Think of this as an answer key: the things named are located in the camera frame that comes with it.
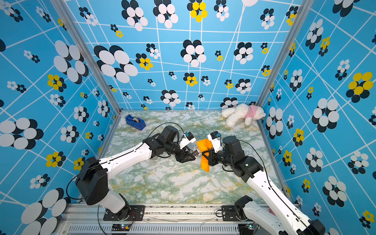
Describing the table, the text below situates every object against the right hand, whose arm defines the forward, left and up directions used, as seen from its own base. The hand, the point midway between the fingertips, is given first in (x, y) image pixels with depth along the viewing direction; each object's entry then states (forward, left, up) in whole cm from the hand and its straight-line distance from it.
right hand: (205, 152), depth 73 cm
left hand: (+2, +5, -5) cm, 7 cm away
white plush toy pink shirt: (+39, -34, -11) cm, 53 cm away
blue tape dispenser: (+32, +48, -14) cm, 59 cm away
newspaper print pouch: (0, +5, -1) cm, 5 cm away
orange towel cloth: (+1, +1, +5) cm, 5 cm away
